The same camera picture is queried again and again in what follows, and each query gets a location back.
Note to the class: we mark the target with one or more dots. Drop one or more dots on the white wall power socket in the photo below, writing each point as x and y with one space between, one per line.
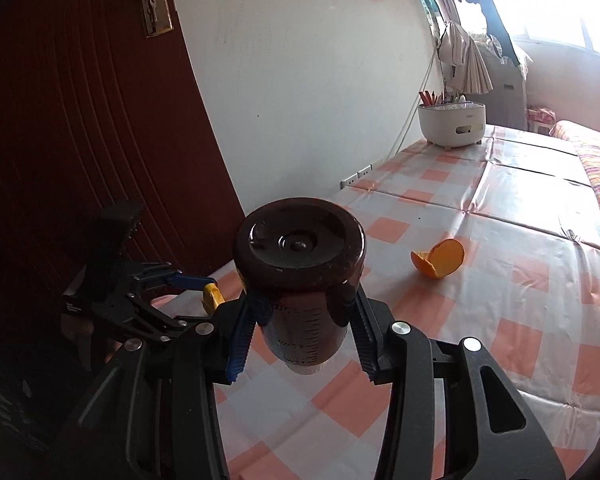
357 175

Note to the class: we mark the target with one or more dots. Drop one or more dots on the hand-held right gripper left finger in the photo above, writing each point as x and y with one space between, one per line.
242 340

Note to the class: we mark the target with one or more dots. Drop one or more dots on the orange peel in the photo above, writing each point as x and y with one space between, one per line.
444 260

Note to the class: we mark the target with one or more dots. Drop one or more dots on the beige pleated hanging cloth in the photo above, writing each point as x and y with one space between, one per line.
469 70

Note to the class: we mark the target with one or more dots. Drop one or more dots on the red checkered cloth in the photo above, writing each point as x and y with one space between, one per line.
539 120

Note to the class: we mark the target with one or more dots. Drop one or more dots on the white utensil holder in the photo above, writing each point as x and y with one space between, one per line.
449 127

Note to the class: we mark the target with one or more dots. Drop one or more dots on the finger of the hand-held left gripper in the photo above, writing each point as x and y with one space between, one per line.
190 281
170 322

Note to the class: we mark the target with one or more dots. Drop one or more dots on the brown bottle with white cap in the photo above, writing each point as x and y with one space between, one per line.
300 245

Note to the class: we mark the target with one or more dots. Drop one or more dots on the dark red wooden door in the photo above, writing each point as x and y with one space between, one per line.
80 110

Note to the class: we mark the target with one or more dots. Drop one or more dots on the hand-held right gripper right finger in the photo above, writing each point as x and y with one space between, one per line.
362 345

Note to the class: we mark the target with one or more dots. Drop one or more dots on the dark hanging garment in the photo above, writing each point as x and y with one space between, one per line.
497 25

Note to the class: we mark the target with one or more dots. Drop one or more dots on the yellow wrapper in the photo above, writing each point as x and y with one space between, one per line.
212 297

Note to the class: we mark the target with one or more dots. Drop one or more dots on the grey standing appliance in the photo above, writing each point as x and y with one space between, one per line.
504 95

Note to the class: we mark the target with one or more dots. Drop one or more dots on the bundle of chopsticks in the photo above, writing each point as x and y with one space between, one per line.
427 97

